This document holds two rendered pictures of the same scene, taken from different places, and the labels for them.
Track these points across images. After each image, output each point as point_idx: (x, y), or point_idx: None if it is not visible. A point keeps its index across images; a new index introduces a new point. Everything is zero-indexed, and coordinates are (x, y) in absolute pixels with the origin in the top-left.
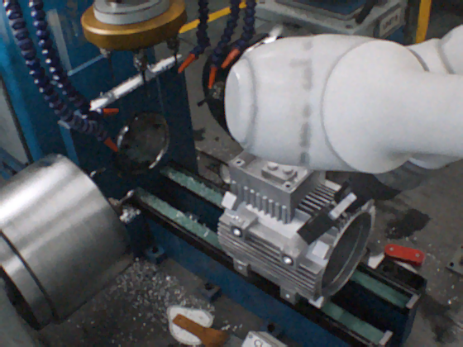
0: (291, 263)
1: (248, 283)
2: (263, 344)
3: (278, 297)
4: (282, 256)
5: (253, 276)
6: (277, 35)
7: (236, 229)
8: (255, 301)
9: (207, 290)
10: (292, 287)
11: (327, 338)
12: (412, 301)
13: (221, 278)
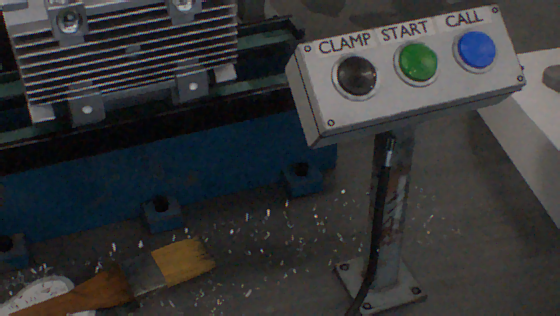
0: (192, 2)
1: (86, 160)
2: (334, 42)
3: (154, 134)
4: (172, 2)
5: (95, 132)
6: None
7: (63, 22)
8: (108, 188)
9: (9, 251)
10: (195, 65)
11: (256, 133)
12: (296, 22)
13: (23, 207)
